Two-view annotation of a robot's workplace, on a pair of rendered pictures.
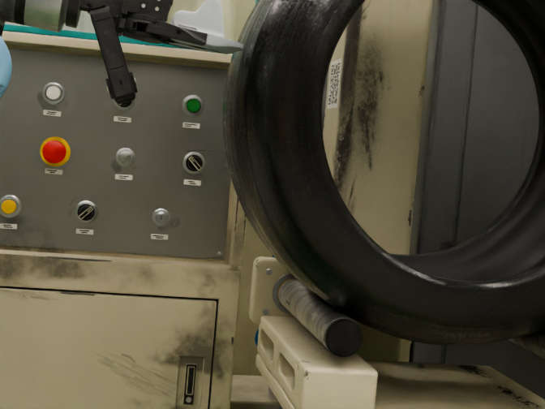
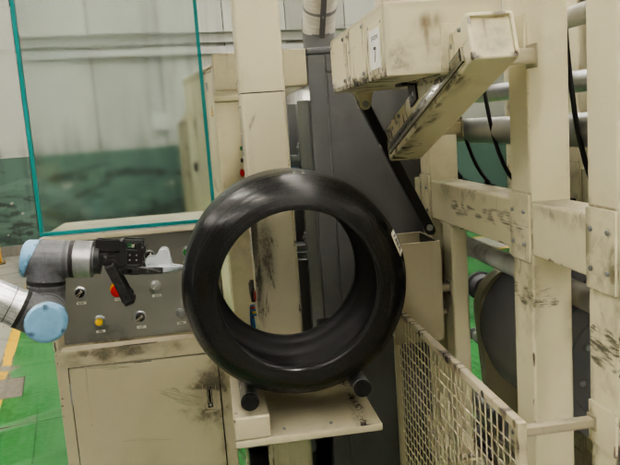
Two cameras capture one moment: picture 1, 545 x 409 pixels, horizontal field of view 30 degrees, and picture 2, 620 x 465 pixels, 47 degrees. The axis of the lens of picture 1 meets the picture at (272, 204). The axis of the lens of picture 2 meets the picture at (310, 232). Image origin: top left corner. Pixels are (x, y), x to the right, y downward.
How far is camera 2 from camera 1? 0.72 m
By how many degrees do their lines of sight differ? 6
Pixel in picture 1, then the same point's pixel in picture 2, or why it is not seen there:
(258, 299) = not seen: hidden behind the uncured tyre
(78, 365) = (149, 397)
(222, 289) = not seen: hidden behind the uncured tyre
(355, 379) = (258, 420)
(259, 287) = not seen: hidden behind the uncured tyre
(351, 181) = (265, 295)
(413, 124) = (292, 261)
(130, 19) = (124, 268)
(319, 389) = (242, 427)
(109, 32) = (115, 275)
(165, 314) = (190, 363)
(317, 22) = (209, 262)
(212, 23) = (164, 260)
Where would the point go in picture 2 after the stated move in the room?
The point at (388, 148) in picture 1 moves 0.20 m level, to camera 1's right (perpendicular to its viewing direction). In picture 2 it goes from (282, 276) to (351, 271)
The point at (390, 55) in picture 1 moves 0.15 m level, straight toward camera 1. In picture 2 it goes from (274, 229) to (265, 237)
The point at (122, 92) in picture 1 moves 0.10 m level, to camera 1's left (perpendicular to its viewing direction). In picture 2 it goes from (126, 301) to (87, 304)
